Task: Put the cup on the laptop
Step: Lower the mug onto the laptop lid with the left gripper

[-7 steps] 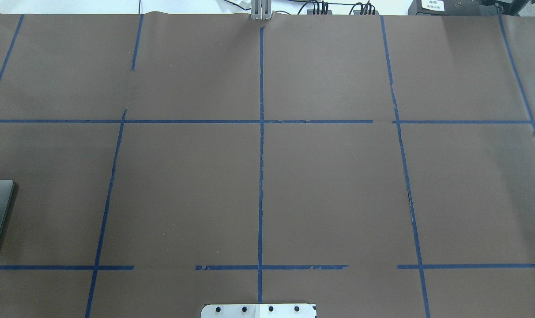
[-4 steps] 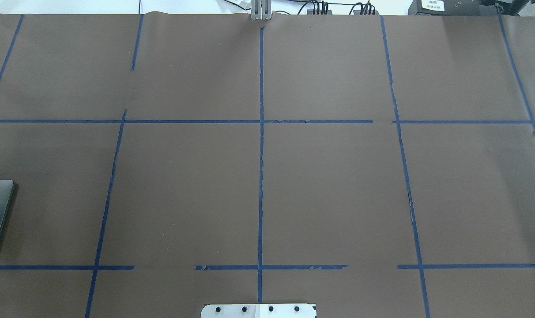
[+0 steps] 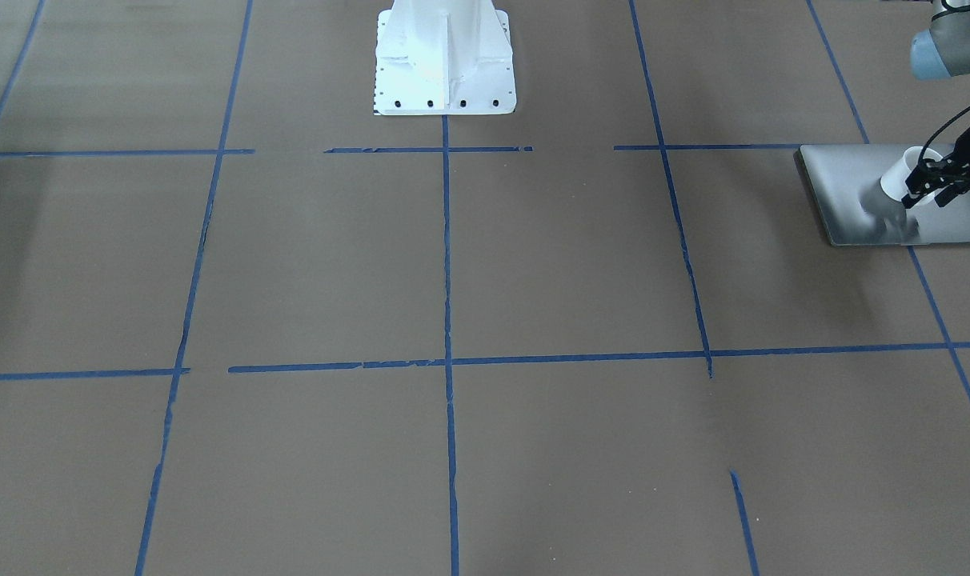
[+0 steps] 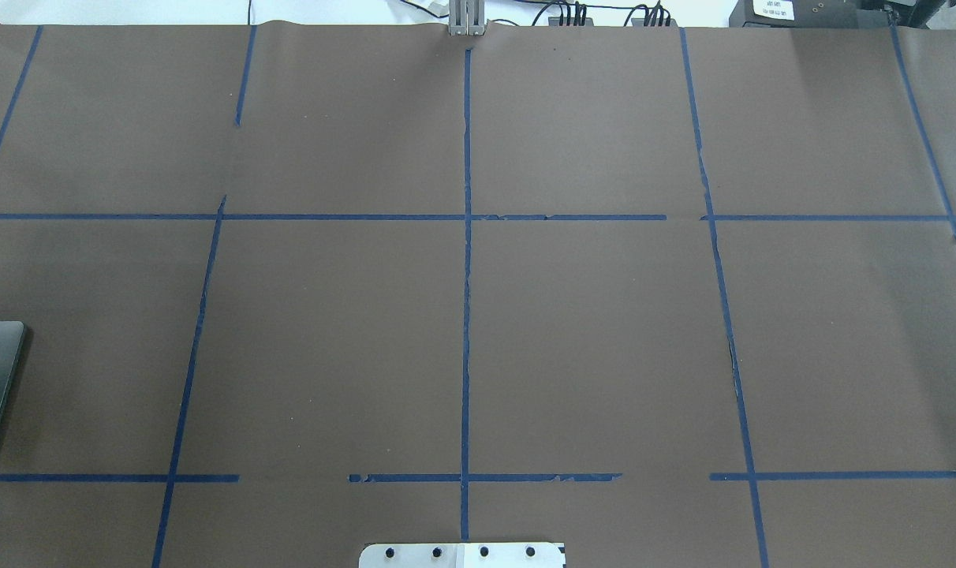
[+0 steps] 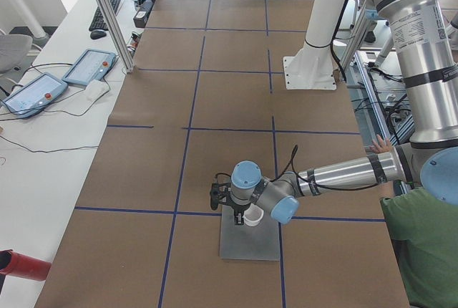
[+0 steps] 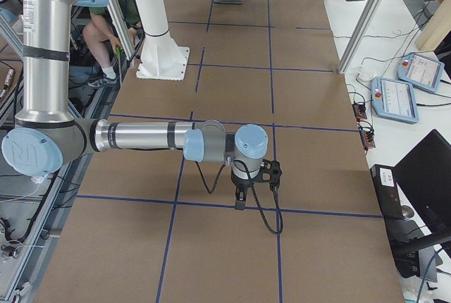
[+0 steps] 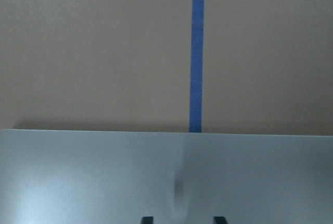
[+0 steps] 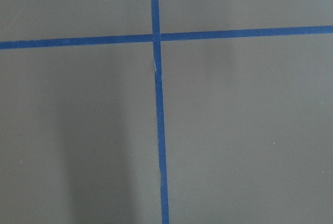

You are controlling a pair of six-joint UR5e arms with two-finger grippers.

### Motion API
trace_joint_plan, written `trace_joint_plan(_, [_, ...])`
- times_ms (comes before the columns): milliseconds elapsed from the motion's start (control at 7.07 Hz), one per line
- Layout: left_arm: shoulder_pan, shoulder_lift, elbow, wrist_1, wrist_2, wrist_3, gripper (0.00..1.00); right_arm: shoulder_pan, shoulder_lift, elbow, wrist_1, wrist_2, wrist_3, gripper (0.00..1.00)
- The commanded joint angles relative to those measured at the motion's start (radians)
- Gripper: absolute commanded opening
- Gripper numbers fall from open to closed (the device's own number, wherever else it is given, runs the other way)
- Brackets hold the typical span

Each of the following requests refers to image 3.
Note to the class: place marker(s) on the white plastic cup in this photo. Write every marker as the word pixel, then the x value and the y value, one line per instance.
pixel 894 181

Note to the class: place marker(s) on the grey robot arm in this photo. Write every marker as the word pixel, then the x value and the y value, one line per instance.
pixel 939 52

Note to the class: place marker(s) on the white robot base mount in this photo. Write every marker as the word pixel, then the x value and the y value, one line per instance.
pixel 444 57

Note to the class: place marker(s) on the grey closed laptop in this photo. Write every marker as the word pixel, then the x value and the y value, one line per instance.
pixel 844 179

